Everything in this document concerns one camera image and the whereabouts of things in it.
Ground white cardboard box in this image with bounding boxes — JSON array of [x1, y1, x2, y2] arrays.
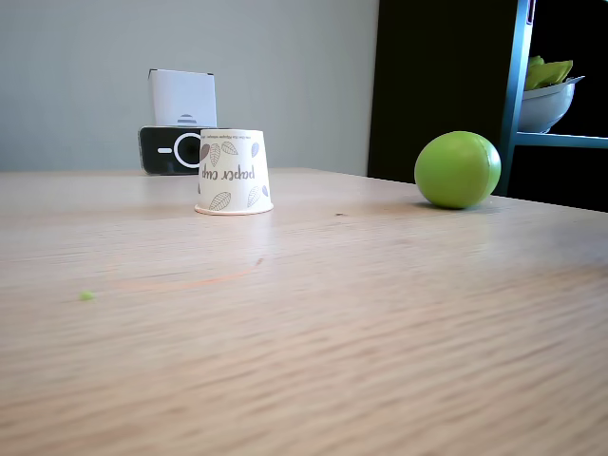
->
[[147, 68, 219, 129]]

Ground leaf print paper cup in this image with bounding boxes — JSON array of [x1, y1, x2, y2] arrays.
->
[[194, 127, 276, 217]]

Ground green leaves in bowl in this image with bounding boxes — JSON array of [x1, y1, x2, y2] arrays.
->
[[524, 55, 575, 91]]

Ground white bowl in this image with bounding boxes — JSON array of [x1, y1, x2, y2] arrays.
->
[[517, 75, 585, 134]]

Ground green foam ball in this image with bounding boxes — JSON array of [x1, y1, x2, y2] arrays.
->
[[413, 130, 503, 210]]

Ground blue metal shelf frame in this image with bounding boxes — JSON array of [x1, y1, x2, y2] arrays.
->
[[496, 0, 608, 196]]

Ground black smartphone with ring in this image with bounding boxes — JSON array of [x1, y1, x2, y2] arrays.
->
[[138, 125, 205, 176]]

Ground black cabinet panel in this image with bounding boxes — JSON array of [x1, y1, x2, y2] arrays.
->
[[367, 0, 520, 196]]

